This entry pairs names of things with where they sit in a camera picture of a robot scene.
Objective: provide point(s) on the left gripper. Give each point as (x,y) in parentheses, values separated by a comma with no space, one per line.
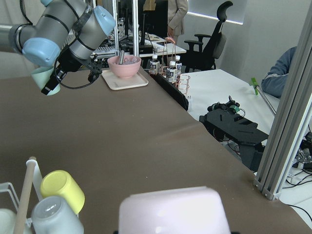
(69,62)

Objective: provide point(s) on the mint green cup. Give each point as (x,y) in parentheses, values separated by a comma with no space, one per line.
(41,75)

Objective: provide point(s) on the pink cup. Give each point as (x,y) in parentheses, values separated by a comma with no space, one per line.
(196,210)

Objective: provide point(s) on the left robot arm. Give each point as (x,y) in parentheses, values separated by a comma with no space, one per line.
(64,38)

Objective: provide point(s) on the yellow cup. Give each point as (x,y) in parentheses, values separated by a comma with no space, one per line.
(61,183)

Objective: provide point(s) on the grey cup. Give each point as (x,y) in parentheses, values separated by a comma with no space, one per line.
(53,215)

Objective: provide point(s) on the white cup holder rack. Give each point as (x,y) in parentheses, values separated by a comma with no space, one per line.
(32,179)

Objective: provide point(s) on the cream white cup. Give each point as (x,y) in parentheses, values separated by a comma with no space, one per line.
(7,221)

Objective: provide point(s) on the cream tray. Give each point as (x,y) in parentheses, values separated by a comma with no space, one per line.
(116,83)

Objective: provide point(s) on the pink bowl of ice cubes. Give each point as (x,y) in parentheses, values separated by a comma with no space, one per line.
(129,67)

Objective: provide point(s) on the metal black-tipped stirrer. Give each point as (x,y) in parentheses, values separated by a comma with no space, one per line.
(121,57)

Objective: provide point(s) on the dark drink bottle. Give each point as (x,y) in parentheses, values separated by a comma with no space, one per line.
(154,68)
(171,72)

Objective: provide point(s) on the standing person beige suit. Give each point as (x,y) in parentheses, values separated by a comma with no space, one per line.
(177,9)

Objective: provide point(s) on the black office chair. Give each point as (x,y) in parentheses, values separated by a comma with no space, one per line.
(203,52)

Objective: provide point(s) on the black headset device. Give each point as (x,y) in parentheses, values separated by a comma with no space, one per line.
(223,121)

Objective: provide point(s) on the seated person blue hoodie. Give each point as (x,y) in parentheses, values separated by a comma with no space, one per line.
(274,81)

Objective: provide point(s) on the copper wire bottle carrier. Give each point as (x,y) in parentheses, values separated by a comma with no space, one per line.
(182,81)

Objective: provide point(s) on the aluminium frame post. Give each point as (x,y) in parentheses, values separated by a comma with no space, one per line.
(291,121)

